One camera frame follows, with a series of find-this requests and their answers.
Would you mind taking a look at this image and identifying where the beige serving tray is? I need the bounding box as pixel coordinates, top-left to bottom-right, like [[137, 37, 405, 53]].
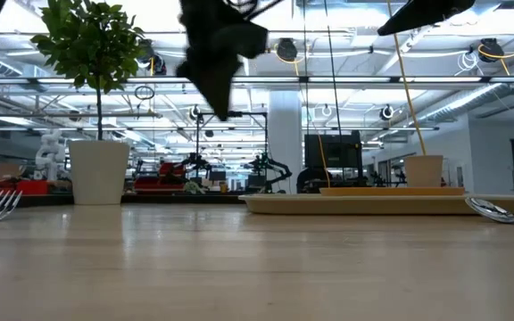
[[238, 193, 514, 217]]

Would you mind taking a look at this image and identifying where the thin black hanging cable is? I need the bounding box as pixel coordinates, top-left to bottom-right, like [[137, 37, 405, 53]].
[[302, 0, 311, 131]]

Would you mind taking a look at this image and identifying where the black monitor screen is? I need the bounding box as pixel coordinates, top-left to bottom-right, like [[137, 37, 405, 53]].
[[303, 130, 364, 169]]

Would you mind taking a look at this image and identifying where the black ceiling cable reel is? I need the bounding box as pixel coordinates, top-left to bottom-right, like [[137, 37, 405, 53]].
[[148, 53, 168, 77]]

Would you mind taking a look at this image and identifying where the white plant pot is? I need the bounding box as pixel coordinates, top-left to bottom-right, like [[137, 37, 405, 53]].
[[68, 140, 131, 206]]

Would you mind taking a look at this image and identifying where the thin yellow hanging cable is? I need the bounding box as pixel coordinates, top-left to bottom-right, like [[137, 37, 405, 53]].
[[292, 60, 331, 189]]

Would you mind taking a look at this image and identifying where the black looped cable ring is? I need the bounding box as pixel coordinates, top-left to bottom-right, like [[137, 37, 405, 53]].
[[134, 85, 156, 102]]

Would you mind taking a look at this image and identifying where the green leafy potted tree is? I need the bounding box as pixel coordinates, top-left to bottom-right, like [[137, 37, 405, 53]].
[[30, 0, 146, 143]]

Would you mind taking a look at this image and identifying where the silver ventilation duct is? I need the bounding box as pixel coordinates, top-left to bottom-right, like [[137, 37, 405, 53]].
[[417, 53, 514, 126]]

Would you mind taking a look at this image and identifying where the red background machine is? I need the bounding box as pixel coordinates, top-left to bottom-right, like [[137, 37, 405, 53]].
[[134, 162, 187, 194]]

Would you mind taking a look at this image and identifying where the white coiled cable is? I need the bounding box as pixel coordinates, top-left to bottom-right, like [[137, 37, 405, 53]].
[[456, 50, 479, 76]]

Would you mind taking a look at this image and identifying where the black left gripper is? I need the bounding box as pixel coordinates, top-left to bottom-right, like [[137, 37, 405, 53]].
[[175, 0, 269, 122]]

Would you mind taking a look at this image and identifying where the silver metal spoon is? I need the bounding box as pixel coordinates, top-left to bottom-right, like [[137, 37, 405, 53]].
[[464, 196, 514, 226]]

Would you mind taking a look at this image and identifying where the black office chair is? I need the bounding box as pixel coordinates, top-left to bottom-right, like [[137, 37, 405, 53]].
[[295, 168, 332, 194]]

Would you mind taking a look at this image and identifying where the white building pillar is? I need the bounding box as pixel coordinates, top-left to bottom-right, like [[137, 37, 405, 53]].
[[268, 91, 303, 194]]

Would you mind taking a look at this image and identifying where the long ceiling light strip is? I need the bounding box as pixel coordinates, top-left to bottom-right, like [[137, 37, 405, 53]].
[[0, 76, 514, 86]]

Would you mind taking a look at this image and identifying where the red low cart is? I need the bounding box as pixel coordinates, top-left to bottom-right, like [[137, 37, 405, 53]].
[[0, 167, 49, 197]]

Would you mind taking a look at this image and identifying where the thick yellow hanging cable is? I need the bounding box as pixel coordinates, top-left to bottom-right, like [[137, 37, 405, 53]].
[[385, 0, 427, 157]]

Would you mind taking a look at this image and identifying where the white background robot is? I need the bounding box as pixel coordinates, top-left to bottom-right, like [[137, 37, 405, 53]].
[[33, 128, 67, 182]]

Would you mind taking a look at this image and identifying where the black metal rig frame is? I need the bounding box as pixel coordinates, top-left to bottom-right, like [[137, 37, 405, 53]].
[[195, 111, 269, 193]]

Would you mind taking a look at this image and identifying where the black reel with yellow cable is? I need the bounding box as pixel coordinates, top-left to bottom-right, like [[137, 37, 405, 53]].
[[477, 37, 514, 63], [274, 37, 301, 64]]

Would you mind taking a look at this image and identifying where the brown cardboard box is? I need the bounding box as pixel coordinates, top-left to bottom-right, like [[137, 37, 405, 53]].
[[0, 162, 27, 180]]

